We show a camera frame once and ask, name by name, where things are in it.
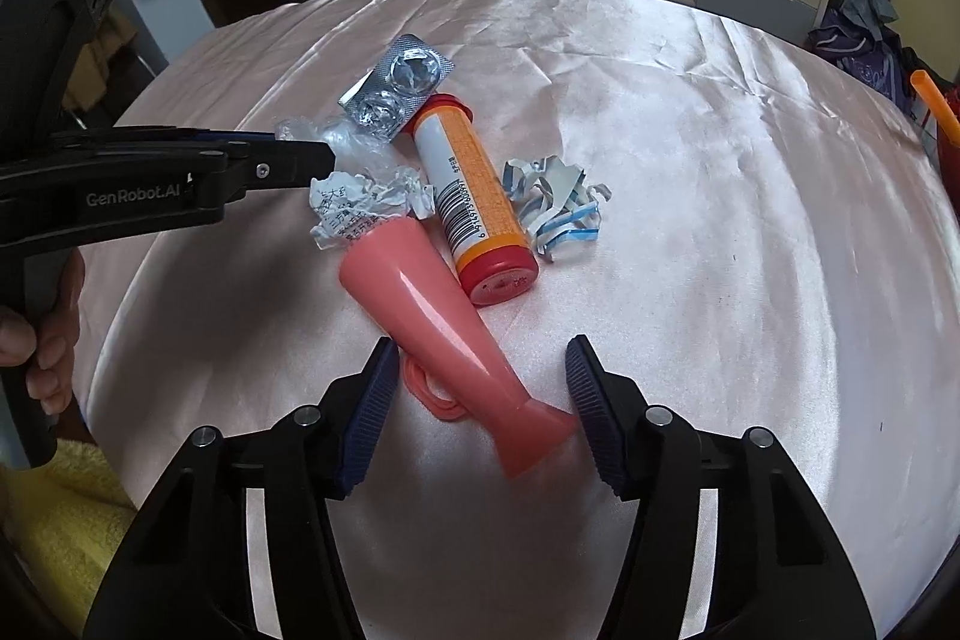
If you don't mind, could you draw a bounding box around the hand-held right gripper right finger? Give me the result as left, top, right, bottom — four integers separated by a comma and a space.
564, 334, 878, 640

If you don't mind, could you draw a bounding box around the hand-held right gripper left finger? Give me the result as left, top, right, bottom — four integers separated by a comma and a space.
84, 336, 400, 640

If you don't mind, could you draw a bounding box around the orange stick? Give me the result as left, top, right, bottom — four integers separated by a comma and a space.
910, 70, 960, 146

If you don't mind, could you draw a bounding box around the purple bag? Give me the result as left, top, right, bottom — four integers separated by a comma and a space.
806, 21, 912, 109

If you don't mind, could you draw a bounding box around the pile of blue white paper strips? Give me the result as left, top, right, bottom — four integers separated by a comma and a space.
502, 154, 612, 265

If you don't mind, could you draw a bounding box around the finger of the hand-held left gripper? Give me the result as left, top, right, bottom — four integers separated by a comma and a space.
223, 130, 340, 197

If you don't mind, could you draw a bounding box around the silver blister pack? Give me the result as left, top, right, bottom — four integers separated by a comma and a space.
337, 32, 457, 142

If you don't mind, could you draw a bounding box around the pink satin tablecloth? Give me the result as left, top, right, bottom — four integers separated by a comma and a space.
71, 0, 960, 640

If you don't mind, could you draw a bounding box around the person's left hand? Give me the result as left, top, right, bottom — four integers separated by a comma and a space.
0, 250, 85, 422

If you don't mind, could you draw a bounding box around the pink plastic tube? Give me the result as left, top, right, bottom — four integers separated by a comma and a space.
339, 216, 578, 477

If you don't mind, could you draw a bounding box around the orange white tablet bottle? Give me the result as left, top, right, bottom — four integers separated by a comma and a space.
409, 92, 539, 307

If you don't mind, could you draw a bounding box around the white paper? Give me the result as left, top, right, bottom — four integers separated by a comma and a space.
307, 164, 436, 253

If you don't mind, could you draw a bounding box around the pink rubber ring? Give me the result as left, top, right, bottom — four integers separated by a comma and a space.
401, 355, 466, 422

